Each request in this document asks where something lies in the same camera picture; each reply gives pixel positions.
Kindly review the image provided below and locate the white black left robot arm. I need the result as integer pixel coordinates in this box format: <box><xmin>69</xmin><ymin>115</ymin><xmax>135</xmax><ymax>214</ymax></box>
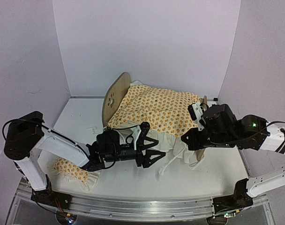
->
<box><xmin>2</xmin><ymin>111</ymin><xmax>166</xmax><ymax>210</ymax></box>

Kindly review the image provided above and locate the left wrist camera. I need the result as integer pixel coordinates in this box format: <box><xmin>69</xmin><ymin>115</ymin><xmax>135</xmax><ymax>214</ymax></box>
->
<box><xmin>133</xmin><ymin>122</ymin><xmax>150</xmax><ymax>151</ymax></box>

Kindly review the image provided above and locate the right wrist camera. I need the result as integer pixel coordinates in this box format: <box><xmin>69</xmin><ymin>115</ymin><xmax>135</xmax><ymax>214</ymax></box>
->
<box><xmin>188</xmin><ymin>102</ymin><xmax>209</xmax><ymax>132</ymax></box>

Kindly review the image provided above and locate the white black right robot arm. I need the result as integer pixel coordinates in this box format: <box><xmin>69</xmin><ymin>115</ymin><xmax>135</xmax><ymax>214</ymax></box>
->
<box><xmin>181</xmin><ymin>103</ymin><xmax>285</xmax><ymax>217</ymax></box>

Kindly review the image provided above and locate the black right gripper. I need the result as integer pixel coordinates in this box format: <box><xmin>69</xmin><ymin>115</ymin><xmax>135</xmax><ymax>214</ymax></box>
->
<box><xmin>181</xmin><ymin>128</ymin><xmax>236</xmax><ymax>152</ymax></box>

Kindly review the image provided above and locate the wooden striped pet bed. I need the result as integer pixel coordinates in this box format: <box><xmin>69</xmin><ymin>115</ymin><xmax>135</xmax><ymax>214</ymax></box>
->
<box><xmin>102</xmin><ymin>72</ymin><xmax>209</xmax><ymax>162</ymax></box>

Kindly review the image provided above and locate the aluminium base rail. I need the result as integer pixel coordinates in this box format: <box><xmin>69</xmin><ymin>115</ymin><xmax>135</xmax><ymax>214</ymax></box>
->
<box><xmin>6</xmin><ymin>180</ymin><xmax>275</xmax><ymax>225</ymax></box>

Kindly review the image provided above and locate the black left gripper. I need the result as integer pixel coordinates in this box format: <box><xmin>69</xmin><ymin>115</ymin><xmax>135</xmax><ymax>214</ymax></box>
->
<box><xmin>105</xmin><ymin>137</ymin><xmax>166</xmax><ymax>169</ymax></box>

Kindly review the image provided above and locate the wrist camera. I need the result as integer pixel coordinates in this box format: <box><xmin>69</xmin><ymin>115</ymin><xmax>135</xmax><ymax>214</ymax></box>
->
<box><xmin>133</xmin><ymin>122</ymin><xmax>150</xmax><ymax>151</ymax></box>
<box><xmin>188</xmin><ymin>102</ymin><xmax>209</xmax><ymax>132</ymax></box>

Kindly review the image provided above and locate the duck print small pillow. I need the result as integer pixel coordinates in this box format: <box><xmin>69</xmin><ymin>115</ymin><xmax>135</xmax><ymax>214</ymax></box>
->
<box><xmin>47</xmin><ymin>157</ymin><xmax>101</xmax><ymax>192</ymax></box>

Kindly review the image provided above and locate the duck print mattress cushion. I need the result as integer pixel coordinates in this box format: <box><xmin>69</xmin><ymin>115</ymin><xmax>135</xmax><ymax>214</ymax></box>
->
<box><xmin>105</xmin><ymin>79</ymin><xmax>204</xmax><ymax>181</ymax></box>

